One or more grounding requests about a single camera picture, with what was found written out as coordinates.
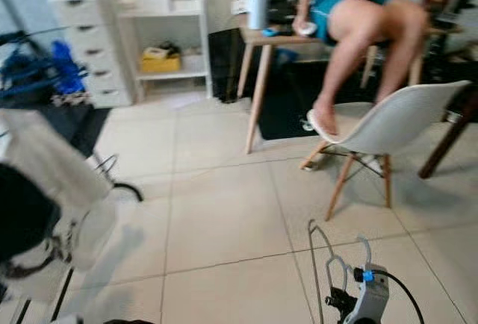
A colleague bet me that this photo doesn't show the white shell chair wooden legs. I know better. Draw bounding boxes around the white shell chair wooden legs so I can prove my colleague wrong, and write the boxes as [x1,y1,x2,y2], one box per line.
[299,80,473,222]

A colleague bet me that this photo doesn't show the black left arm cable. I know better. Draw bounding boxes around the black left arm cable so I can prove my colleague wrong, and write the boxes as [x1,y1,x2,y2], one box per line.
[93,152,145,203]

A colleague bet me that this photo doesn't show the blue machine with cables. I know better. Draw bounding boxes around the blue machine with cables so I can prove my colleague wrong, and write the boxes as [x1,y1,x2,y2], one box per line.
[0,31,94,105]

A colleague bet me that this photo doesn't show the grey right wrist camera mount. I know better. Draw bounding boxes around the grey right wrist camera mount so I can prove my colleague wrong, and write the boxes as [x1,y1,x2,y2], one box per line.
[363,264,391,324]

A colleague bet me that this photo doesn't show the yellow box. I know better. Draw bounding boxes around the yellow box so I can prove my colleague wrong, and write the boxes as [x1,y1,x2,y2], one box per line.
[140,48,183,73]

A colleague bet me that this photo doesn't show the grey water bottle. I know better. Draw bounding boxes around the grey water bottle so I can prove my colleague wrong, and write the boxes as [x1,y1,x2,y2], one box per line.
[248,0,270,31]

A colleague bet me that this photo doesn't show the light wooden desk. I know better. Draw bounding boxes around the light wooden desk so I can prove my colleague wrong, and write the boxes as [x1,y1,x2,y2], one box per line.
[235,22,464,155]

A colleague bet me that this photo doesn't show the white shelf unit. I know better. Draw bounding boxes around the white shelf unit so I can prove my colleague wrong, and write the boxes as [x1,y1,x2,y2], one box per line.
[119,0,214,101]

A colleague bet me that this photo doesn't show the person in striped shirt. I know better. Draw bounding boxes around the person in striped shirt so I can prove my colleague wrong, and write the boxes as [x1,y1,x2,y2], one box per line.
[291,0,430,137]

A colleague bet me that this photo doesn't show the grey clothes hanger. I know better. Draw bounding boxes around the grey clothes hanger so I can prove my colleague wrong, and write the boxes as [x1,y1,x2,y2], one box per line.
[307,219,374,324]

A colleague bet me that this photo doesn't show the white drawer cabinet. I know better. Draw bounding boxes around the white drawer cabinet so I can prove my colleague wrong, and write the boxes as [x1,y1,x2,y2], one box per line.
[49,0,137,108]

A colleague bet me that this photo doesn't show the black computer case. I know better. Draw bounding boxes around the black computer case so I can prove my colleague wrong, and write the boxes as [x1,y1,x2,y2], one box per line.
[209,29,243,101]

